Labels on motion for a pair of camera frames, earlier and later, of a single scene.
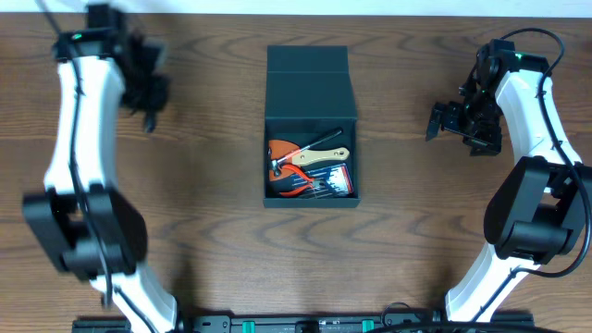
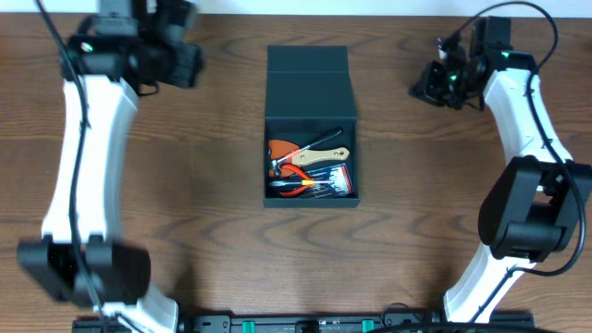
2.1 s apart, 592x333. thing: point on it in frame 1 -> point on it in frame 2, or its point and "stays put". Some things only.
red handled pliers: x=300 y=190 stays put
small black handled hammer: x=277 y=163 stays put
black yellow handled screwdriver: x=150 y=121 -> x=302 y=182
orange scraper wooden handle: x=280 y=148 stays put
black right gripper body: x=479 y=118 -> x=448 y=87
